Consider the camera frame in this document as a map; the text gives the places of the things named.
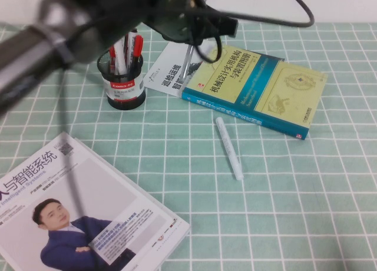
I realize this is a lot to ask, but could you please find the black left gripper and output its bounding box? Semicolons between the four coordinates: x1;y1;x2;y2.
138;0;219;47

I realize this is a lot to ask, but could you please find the silver metal pen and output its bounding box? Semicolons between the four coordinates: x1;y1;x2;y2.
178;43;196;81

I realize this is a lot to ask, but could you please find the thick red pen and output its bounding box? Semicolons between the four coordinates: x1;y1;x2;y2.
133;35;144;72

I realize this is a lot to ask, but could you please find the black mesh pen holder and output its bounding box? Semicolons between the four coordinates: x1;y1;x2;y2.
97;48;147;110

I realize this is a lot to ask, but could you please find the white pen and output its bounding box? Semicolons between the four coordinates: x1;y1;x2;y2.
214;117;244;181

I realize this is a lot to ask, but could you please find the white brochure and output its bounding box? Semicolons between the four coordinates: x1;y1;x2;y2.
143;42;213;98

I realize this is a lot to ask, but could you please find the white marker with black cap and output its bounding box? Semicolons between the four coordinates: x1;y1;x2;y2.
128;29;140;73

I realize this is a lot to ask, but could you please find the red pencil with eraser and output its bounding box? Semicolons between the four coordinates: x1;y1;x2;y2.
124;32;131;66

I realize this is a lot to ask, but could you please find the white marker with red cap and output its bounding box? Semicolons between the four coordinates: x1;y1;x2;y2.
113;41;127;75

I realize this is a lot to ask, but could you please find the yellow and teal book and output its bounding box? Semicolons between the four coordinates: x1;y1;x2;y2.
181;44;329;141

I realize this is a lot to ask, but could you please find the white magazine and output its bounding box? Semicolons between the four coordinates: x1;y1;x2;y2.
73;137;192;271

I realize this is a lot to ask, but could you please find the magazine with man portrait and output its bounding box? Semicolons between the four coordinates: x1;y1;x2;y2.
0;131;190;271

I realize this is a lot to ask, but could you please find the thin black cable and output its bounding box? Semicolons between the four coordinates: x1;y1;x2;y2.
193;35;223;64

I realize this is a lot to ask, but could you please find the thick black looped cable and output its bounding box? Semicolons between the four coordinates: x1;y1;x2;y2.
234;0;315;28

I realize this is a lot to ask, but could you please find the black hanging cable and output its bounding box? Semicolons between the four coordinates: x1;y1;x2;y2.
57;64;89;227

